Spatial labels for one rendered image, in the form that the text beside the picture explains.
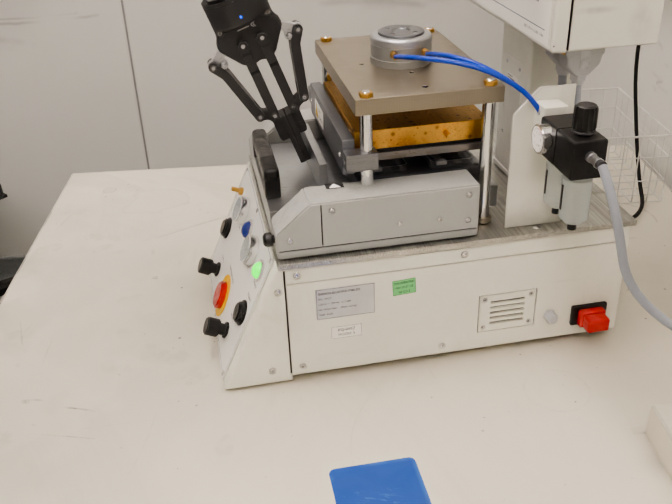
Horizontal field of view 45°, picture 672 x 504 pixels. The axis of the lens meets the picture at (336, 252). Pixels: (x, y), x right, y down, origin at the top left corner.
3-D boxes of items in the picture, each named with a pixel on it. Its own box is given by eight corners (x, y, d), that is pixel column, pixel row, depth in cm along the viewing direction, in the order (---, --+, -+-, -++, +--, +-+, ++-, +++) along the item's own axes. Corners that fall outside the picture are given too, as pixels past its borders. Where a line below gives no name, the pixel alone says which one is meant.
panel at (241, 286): (210, 266, 131) (249, 164, 123) (223, 380, 105) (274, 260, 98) (198, 263, 130) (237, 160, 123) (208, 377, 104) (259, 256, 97)
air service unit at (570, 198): (551, 190, 101) (564, 75, 93) (607, 246, 88) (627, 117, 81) (512, 195, 100) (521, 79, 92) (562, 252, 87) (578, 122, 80)
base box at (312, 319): (518, 224, 140) (526, 130, 132) (626, 349, 108) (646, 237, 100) (210, 262, 132) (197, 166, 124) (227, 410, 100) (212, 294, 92)
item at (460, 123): (438, 97, 119) (440, 32, 114) (491, 153, 100) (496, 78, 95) (323, 108, 116) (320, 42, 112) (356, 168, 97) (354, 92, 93)
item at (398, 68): (474, 85, 123) (479, -2, 116) (563, 164, 96) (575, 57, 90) (317, 101, 119) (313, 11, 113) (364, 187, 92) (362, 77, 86)
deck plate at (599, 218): (528, 129, 132) (528, 124, 132) (636, 225, 103) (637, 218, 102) (248, 159, 125) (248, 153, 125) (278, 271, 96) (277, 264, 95)
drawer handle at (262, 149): (267, 153, 115) (265, 127, 113) (281, 198, 102) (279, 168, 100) (253, 155, 115) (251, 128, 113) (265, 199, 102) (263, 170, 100)
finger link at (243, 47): (247, 39, 97) (236, 44, 97) (281, 120, 103) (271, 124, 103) (244, 31, 101) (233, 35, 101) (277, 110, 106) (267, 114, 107)
